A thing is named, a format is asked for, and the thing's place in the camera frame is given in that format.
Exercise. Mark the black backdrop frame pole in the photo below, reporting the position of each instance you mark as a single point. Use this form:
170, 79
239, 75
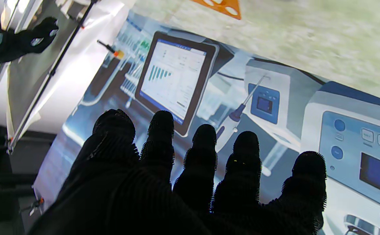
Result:
46, 78

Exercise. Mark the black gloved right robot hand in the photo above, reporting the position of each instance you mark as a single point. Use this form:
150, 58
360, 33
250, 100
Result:
13, 42

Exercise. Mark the orange test tube rack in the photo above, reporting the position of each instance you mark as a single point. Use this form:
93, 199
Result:
224, 6

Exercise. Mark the printed laboratory backdrop poster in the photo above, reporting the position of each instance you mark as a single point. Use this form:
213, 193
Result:
242, 98

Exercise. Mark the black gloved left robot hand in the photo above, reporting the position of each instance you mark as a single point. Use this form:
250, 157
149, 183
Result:
118, 195

